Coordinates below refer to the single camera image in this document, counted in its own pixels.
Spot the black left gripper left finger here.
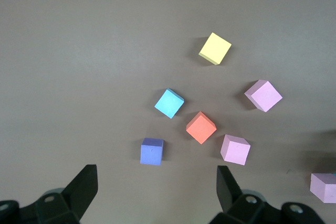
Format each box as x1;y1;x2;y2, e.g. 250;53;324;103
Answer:
0;164;99;224

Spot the blue foam cube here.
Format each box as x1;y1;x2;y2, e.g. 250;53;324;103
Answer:
154;88;185;120

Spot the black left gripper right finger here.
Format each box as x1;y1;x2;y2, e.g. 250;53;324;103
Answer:
209;165;325;224

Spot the brown table mat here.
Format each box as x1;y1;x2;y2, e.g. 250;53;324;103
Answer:
0;0;336;224

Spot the pink foam cube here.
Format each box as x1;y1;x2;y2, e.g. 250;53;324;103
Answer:
244;79;284;113
309;173;336;204
219;134;251;166

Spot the purple foam cube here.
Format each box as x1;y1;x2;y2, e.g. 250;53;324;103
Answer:
140;137;165;167

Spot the orange foam cube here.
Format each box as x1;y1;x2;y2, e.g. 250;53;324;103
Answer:
186;111;217;145

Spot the yellow foam cube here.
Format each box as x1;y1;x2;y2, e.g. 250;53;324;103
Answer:
198;32;233;66

